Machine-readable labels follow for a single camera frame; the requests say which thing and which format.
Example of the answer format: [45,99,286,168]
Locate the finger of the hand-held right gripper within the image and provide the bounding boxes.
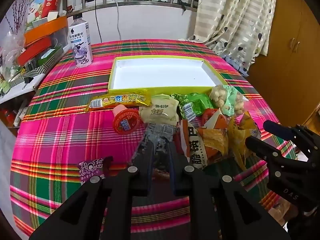
[262,119,320,156]
[245,135,313,178]

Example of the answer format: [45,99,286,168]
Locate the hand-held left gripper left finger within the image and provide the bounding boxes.
[29,139,154,240]

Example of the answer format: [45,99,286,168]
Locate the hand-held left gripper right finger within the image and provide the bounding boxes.
[168,140,292,240]

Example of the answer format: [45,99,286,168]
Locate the yellow chips packet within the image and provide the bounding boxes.
[227,112,262,170]

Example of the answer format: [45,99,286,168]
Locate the dark clear snack packet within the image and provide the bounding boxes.
[140,123,178,178]

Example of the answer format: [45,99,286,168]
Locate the orange white snack packet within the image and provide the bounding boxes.
[180,107,230,170]

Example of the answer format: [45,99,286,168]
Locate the pink jelly cup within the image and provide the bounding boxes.
[112,105,142,134]

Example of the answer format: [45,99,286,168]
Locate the cream snack packet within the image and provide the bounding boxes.
[138,94,180,125]

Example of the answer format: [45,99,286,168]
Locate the clear nut bag green label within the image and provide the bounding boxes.
[209,84,249,117]

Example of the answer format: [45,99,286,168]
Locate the purple snack packet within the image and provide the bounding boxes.
[77,158,108,180]

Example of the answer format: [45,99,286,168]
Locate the long yellow snack packet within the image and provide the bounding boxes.
[85,92,152,112]

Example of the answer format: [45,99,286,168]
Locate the green pea snack packet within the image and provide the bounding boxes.
[171,92,215,120]

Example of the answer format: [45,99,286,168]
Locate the yellow-rimmed white tray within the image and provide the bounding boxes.
[108,56,228,96]

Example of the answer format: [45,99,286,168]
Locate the wooden cabinet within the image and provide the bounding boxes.
[246,0,320,135]

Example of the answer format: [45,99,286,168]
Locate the blue-grey cloth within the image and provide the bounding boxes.
[224,54,248,77]

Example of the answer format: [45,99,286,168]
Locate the cream striped heart curtain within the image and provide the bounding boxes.
[187,0,278,77]

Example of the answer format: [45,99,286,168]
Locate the white drink bottle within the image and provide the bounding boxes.
[68,14,94,68]

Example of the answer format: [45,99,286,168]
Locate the white side table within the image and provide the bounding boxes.
[0,77,45,103]

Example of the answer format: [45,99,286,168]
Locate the black binder clip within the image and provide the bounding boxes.
[21,77,34,89]

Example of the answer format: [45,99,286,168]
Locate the red-orange box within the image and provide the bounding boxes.
[17,37,52,65]

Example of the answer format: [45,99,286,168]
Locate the clear plastic bag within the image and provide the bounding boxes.
[0,30,25,80]

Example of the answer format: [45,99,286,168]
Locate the purple flower branches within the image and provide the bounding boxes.
[5,0,28,33]

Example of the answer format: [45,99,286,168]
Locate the white cable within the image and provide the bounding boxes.
[111,0,123,40]

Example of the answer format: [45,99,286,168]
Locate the black cable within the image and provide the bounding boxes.
[89,0,103,44]

